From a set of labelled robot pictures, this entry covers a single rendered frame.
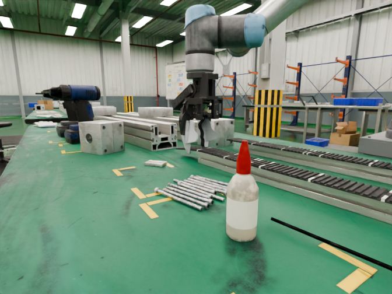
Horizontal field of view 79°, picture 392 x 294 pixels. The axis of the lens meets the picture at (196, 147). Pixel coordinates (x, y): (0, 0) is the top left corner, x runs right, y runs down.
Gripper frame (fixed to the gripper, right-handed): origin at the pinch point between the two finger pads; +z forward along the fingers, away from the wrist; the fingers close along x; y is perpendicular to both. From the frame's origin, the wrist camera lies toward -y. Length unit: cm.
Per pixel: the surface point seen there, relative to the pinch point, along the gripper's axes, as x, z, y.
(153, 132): -4.6, -2.9, -16.2
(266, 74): 300, -51, -195
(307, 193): -2.2, 2.2, 33.7
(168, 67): 346, -101, -571
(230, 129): 21.6, -2.8, -7.0
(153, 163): -13.5, 2.2, 0.0
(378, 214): -2.1, 2.1, 43.8
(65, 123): -21, -3, -66
